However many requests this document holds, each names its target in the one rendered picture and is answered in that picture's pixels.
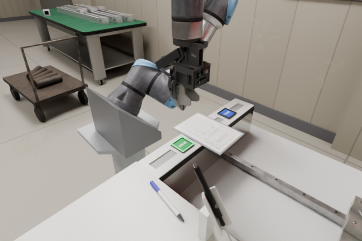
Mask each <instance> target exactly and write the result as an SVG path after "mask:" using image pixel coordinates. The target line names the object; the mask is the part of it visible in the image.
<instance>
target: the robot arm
mask: <svg viewBox="0 0 362 241"><path fill-rule="evenodd" d="M237 3H238V0H171V27H172V37H173V44H174V45H176V46H179V48H176V49H175V50H174V51H172V52H170V53H169V54H167V55H165V56H162V57H161V58H160V59H159V60H157V61H156V62H155V64H154V63H152V62H150V61H148V60H144V59H138V60H136V62H135V63H134V64H133V65H132V67H131V69H130V71H129V72H128V74H127V75H126V77H125V78H124V80H123V81H122V83H121V84H120V86H119V87H117V88H116V89H115V90H114V91H112V92H111V93H110V94H109V95H108V97H107V99H108V100H109V101H111V102H112V103H114V104H115V105H117V106H118V107H120V108H121V109H123V110H125V111H127V112H128V113H130V114H132V115H134V116H136V117H137V116H138V114H139V113H140V109H141V105H142V101H143V99H144V97H145V96H146V95H148V96H150V97H152V98H153V99H155V100H157V101H158V102H160V103H162V104H163V105H165V106H166V107H168V108H170V109H174V108H175V107H176V106H177V107H179V109H181V111H183V110H185V108H186V106H190V105H191V101H195V102H198V101H199V100H200V96H199V95H198V94H197V93H196V91H195V90H194V89H196V88H198V87H200V86H202V85H204V84H206V83H207V82H209V81H210V68H211V64H210V63H208V62H206V61H203V52H204V51H205V49H206V48H207V47H208V44H209V42H210V41H211V39H212V37H213V36H214V34H215V32H216V30H217V29H221V28H222V27H223V26H224V24H225V25H228V24H229V23H230V21H231V18H232V16H233V13H234V11H235V8H236V6H237ZM162 68H165V69H167V68H169V69H168V70H166V71H165V73H161V69H162Z"/></svg>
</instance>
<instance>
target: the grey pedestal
mask: <svg viewBox="0 0 362 241"><path fill-rule="evenodd" d="M138 116H139V117H140V118H142V119H143V120H145V121H146V122H147V123H149V124H150V125H152V126H153V127H155V128H156V129H158V127H159V120H157V119H155V118H154V117H153V116H151V115H149V114H148V113H146V112H144V111H143V110H141V109H140V113H139V114H138ZM77 132H78V134H79V135H80V136H82V138H83V139H84V140H85V141H86V142H87V143H88V144H89V145H90V146H91V147H92V148H93V149H94V150H95V151H96V153H97V154H111V155H112V158H113V164H114V169H115V174H117V173H119V172H120V171H122V170H124V169H125V168H127V167H128V166H130V165H131V164H133V163H135V162H136V161H137V162H138V161H140V160H141V159H143V158H145V157H146V155H145V148H144V149H143V150H141V151H139V152H137V153H135V154H134V155H132V156H130V157H128V158H125V157H123V156H122V155H121V154H120V153H119V152H118V151H117V150H116V149H115V148H114V147H112V146H111V144H110V143H109V142H107V141H106V140H105V139H104V138H103V137H102V136H101V135H100V134H99V133H98V132H97V131H96V130H95V126H94V123H91V124H88V125H86V126H84V127H81V128H79V129H77Z"/></svg>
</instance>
